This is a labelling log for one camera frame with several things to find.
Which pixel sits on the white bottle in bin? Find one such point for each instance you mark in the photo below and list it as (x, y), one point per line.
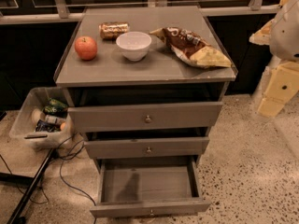
(54, 120)

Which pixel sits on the grey top drawer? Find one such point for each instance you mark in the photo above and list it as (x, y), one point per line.
(114, 118)

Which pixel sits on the dark blue snack packet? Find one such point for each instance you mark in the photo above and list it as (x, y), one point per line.
(43, 126)

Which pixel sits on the grey middle drawer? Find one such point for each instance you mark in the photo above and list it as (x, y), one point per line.
(138, 148)

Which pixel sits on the green snack bag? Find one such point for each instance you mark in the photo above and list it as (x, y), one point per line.
(55, 108)

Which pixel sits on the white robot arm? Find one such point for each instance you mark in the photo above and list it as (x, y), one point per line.
(281, 34)

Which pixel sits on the gold soda can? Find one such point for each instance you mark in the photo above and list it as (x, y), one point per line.
(112, 29)

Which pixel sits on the grey drawer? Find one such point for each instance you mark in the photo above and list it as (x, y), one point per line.
(149, 187)
(138, 148)
(114, 118)

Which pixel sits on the grey bottom drawer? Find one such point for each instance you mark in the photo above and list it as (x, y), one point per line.
(149, 187)

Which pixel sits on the black table frame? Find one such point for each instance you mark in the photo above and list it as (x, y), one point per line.
(22, 173)

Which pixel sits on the brown yellow chip bag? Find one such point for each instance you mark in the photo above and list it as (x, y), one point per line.
(191, 48)

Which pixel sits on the grey drawer cabinet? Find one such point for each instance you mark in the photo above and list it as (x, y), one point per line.
(159, 78)

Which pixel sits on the clear plastic bin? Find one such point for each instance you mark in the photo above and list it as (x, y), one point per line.
(24, 126)

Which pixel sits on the white bowl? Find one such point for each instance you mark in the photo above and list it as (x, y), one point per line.
(134, 46)

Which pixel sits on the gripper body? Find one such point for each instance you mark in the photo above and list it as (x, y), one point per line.
(286, 32)

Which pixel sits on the red apple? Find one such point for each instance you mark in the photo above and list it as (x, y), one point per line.
(86, 48)

